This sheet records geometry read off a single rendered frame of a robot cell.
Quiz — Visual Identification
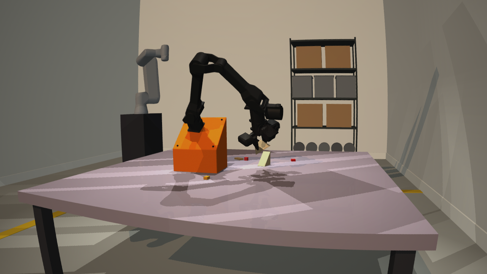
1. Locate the pale yellow triangular block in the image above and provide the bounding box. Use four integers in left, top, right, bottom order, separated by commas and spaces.
258, 151, 271, 167

